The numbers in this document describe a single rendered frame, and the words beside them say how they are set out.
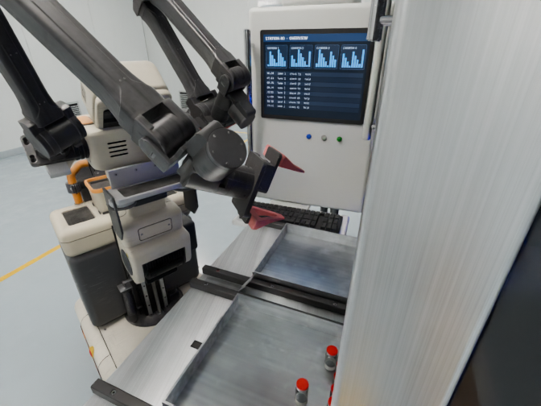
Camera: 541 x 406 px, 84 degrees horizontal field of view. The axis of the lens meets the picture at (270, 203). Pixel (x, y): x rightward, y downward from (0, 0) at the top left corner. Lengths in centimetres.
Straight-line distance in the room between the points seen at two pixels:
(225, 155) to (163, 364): 44
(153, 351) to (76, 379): 123
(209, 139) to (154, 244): 79
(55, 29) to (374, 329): 51
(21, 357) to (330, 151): 186
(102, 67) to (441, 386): 50
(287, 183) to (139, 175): 61
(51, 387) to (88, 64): 166
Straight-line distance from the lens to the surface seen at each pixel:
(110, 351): 156
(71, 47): 53
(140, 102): 48
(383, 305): 17
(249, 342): 68
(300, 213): 122
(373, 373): 22
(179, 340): 71
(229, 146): 40
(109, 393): 66
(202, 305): 76
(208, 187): 47
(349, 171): 124
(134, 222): 112
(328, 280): 82
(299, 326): 70
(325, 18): 118
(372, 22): 59
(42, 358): 210
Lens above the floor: 142
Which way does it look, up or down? 27 degrees down
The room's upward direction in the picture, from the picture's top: straight up
